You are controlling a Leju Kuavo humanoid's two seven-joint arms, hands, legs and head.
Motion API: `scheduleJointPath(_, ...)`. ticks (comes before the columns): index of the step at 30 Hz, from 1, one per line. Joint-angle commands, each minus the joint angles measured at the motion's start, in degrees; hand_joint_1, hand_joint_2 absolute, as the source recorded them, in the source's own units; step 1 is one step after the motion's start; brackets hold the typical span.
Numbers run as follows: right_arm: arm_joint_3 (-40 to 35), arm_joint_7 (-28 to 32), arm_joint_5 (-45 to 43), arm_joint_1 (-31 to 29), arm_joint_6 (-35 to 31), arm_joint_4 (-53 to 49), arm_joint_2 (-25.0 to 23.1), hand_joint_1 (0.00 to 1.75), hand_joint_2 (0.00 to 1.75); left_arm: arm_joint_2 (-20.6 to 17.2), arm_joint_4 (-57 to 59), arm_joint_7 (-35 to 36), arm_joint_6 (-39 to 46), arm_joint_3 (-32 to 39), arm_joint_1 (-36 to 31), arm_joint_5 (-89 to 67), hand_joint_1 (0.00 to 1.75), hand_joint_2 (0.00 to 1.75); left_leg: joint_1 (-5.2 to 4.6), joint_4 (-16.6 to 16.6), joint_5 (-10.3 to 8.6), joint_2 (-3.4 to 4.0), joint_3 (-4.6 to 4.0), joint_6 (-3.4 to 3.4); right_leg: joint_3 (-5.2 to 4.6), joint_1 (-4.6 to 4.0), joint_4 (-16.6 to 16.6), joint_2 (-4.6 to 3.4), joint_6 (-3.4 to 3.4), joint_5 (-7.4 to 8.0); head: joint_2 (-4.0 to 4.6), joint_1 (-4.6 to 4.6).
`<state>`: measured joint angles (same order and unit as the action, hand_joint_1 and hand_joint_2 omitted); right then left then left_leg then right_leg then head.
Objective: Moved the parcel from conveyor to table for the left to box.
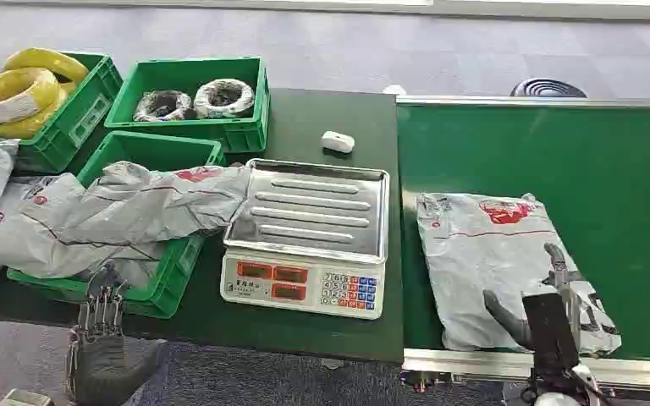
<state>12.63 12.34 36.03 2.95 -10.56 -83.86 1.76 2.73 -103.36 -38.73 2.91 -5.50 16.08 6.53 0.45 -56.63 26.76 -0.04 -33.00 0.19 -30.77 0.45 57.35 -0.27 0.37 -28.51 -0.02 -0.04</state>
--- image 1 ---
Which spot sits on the large crumpled grey parcel bag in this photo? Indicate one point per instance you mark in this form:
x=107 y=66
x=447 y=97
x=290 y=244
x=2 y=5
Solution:
x=123 y=213

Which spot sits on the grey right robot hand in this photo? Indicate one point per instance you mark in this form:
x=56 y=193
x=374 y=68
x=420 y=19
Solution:
x=549 y=330

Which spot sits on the green crate with white label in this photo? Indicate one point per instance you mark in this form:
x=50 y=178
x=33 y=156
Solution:
x=78 y=120

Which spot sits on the white electronic scale steel tray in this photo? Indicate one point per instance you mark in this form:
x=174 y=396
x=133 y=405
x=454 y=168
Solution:
x=308 y=241

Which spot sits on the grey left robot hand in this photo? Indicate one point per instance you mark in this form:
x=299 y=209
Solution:
x=100 y=367

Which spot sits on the flat grey parcel bag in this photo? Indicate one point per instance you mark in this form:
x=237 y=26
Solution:
x=482 y=263

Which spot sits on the green conveyor belt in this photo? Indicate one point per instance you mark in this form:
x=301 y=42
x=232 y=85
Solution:
x=611 y=185

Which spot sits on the black round ribbed object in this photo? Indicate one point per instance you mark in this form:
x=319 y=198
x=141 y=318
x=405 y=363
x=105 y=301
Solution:
x=548 y=88

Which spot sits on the small white plastic device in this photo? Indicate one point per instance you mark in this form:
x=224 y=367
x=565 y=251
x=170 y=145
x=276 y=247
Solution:
x=337 y=141

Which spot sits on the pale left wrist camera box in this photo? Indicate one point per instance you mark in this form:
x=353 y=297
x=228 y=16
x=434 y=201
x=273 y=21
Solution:
x=25 y=399

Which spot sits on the green crate holding parcels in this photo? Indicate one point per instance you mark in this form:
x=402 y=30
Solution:
x=162 y=280

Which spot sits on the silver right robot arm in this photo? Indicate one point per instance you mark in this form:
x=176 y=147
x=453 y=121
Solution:
x=566 y=392

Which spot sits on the green crate holding wrapped coils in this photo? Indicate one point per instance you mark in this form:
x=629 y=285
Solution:
x=190 y=129

